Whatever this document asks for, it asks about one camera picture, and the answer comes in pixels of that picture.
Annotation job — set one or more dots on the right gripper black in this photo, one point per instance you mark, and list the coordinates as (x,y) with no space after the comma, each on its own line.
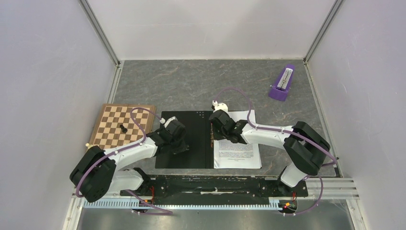
(216,136)

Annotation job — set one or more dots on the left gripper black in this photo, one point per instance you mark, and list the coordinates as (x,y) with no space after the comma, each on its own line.
(183,147)

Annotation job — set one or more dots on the teal folder black inside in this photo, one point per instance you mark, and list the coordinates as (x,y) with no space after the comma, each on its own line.
(200,155)

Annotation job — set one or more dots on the printed paper sheet top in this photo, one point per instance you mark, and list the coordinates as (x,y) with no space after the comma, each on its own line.
(228,155)

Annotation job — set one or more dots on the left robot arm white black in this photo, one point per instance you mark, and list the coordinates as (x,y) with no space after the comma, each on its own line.
(102,171)

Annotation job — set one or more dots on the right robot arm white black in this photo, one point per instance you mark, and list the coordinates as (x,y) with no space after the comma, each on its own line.
(305,147)

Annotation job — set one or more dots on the metal folder clip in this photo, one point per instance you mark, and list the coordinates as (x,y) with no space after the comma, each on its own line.
(211,136)

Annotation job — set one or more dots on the black chess piece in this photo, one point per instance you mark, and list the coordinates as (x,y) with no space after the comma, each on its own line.
(123,128)

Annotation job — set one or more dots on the wooden chessboard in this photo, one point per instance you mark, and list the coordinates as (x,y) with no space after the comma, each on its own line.
(135,117)

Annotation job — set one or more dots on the purple metronome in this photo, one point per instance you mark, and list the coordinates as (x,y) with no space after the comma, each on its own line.
(281,86)

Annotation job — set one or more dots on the white chess pawn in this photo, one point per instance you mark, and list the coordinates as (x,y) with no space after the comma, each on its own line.
(88,145)

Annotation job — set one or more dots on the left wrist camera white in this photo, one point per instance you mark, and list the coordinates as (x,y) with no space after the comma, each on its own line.
(166,122)

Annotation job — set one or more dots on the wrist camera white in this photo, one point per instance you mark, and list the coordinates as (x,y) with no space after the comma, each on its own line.
(166,122)
(216,106)

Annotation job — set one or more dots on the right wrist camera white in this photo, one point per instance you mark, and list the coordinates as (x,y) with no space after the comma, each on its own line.
(216,106)

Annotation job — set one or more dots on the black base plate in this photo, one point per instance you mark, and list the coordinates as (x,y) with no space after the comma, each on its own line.
(225,199)

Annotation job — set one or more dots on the white toothed cable duct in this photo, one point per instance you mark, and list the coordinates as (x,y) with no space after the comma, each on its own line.
(133,203)

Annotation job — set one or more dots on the aluminium frame rail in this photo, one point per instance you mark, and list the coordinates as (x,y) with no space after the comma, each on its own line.
(336,189)

